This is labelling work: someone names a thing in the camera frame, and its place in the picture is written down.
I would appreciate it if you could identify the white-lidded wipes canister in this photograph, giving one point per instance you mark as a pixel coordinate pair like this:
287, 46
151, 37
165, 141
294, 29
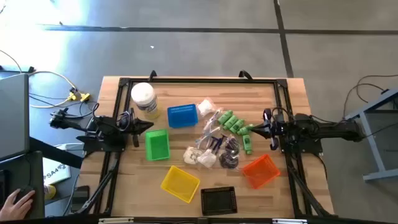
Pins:
143, 95

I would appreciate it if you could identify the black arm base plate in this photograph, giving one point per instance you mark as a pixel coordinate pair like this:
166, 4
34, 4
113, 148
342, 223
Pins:
306, 147
93, 146

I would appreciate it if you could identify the grey monitor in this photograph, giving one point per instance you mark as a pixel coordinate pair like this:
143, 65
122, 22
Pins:
14, 115

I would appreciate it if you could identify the green plastic basket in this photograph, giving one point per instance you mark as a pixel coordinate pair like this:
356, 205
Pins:
157, 145

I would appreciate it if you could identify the blue plastic basket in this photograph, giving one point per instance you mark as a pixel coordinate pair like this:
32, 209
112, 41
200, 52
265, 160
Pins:
183, 116

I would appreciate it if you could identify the black computer mouse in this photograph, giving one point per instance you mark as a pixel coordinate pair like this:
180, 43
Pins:
25, 188

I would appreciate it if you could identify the black desk leg bar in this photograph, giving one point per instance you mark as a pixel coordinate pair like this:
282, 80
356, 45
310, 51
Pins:
56, 154

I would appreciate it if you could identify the silver metal bracket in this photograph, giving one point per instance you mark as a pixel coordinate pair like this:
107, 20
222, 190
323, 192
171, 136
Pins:
116, 221
289, 221

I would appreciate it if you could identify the toothbrush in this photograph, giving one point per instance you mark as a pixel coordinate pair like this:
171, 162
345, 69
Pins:
203, 141
213, 119
207, 132

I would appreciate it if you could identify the orange plastic basket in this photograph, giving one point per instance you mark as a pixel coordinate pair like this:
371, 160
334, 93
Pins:
261, 171

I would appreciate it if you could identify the grey metal table frame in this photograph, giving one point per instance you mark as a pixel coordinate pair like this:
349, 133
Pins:
381, 175

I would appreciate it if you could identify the yellow round object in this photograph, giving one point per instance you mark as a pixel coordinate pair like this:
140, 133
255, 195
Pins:
50, 192

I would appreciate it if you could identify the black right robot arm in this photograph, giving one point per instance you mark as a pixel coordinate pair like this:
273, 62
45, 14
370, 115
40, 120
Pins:
335, 127

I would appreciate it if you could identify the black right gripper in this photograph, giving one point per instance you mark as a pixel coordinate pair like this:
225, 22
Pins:
281, 130

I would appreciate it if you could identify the black aluminium table frame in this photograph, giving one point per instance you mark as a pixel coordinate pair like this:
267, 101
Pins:
202, 80

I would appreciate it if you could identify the black keyboard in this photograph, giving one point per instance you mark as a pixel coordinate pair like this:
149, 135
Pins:
3, 186

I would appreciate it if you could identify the black plastic basket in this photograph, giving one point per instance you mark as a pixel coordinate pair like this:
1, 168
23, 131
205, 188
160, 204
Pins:
218, 201

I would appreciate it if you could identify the yellow plastic basket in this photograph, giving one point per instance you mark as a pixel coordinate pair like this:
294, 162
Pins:
180, 184

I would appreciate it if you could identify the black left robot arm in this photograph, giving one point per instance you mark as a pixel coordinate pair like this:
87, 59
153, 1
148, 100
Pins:
105, 127

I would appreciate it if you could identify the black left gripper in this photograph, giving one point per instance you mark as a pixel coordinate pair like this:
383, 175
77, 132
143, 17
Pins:
130, 127

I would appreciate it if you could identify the bag of white cotton balls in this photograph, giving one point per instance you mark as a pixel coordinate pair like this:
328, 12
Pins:
206, 107

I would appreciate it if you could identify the person's hand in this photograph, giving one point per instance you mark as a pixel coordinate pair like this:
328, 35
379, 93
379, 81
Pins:
14, 208

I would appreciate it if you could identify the green travel bottle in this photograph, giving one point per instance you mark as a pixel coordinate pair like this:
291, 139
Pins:
247, 144
237, 126
230, 122
224, 116
245, 129

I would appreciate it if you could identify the white printed box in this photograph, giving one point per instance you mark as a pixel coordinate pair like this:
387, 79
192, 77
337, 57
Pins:
56, 171

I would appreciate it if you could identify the black side desk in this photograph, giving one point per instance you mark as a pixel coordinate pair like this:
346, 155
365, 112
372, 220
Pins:
37, 174

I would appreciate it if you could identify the bag of white cotton pads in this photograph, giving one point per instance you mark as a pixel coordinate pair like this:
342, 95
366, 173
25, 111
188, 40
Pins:
207, 158

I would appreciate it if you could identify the white power adapter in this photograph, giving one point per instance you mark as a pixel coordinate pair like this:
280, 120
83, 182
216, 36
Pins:
70, 147

